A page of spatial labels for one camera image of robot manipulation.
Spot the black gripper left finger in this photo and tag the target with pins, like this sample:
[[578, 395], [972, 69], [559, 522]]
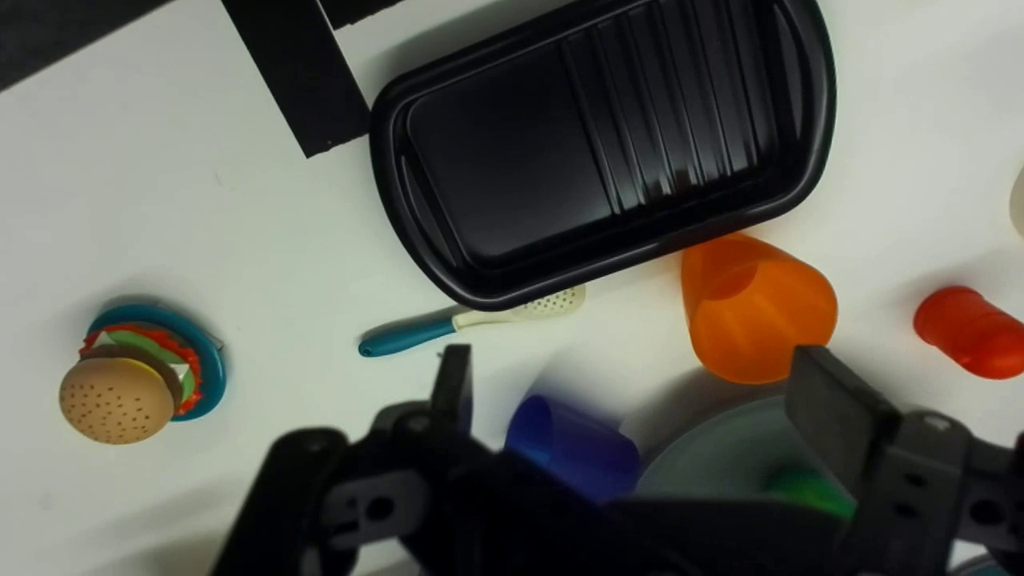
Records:
[[451, 395]]

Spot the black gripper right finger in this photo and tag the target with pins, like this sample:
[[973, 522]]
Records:
[[844, 417]]

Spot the dark blue plastic cup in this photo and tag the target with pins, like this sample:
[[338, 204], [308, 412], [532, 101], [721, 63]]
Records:
[[578, 444]]

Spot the green plastic cup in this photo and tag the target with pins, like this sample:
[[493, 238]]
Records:
[[803, 490]]

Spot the orange plastic cup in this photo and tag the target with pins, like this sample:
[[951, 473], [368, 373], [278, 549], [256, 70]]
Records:
[[757, 308]]

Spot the small red plastic cup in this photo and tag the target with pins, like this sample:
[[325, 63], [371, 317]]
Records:
[[978, 338]]

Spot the black ribbed plastic tray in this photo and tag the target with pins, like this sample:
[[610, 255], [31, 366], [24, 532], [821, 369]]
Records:
[[554, 160]]

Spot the toy burger stack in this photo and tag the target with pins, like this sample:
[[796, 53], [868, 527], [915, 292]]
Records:
[[124, 395]]

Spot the long black tape strip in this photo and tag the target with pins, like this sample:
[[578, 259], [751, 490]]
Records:
[[298, 74]]

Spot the short black tape strip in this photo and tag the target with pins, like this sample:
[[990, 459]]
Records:
[[356, 6]]

